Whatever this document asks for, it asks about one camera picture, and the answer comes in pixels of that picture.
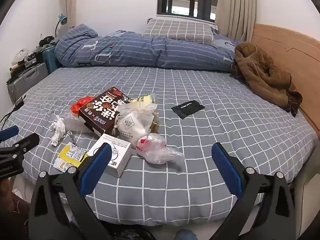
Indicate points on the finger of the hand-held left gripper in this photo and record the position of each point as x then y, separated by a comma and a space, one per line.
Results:
23, 142
8, 133

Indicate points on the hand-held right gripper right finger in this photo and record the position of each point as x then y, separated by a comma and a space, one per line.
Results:
226, 167

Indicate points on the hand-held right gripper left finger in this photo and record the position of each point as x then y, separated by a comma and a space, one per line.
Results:
96, 166

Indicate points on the yellow and white packet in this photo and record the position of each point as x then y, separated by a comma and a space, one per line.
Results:
71, 155

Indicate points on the small white box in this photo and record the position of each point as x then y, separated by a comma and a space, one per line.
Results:
120, 152

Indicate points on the brown cookie box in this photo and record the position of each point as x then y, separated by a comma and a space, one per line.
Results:
100, 112

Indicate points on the black sachet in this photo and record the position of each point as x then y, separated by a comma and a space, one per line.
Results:
188, 108

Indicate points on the black trash bin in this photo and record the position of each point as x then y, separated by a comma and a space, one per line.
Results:
135, 233

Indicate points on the person's left forearm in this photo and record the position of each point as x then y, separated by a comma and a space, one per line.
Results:
5, 190

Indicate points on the black charger plug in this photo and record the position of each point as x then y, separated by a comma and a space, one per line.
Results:
20, 102

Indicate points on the bed with grey checked sheet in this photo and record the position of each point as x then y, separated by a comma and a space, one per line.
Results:
200, 142

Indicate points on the crumpled white tissue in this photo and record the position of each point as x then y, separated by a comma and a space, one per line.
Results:
58, 128

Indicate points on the clear plastic bag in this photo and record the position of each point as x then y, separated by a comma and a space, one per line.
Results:
71, 122

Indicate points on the grey suitcase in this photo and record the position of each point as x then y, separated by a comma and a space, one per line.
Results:
26, 81

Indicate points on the white plastic wrapper bag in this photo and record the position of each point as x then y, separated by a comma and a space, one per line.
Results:
135, 127

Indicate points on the red plastic bag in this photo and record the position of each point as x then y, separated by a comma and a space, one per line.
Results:
76, 106

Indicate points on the clear bag with red print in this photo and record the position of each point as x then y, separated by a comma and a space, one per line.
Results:
157, 147

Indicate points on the white round object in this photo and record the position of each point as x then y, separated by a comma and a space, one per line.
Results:
20, 55

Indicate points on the pale yellow bottle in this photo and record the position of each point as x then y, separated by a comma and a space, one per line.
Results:
145, 98

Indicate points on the teal suitcase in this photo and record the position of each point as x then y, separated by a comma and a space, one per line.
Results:
50, 60

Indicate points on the brown padded jacket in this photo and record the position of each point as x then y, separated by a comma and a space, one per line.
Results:
260, 75

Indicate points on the blue striped duvet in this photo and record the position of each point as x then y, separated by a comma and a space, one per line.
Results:
130, 52

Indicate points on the wooden headboard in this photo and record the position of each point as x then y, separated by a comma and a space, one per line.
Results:
287, 62

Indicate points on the blue desk lamp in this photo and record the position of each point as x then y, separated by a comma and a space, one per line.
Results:
62, 19

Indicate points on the beige narrow curtain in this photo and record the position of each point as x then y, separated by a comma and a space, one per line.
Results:
70, 2

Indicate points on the grey checked pillow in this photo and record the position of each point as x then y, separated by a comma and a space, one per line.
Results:
178, 31

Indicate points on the beige pleated curtain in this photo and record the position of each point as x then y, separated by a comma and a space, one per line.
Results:
237, 7

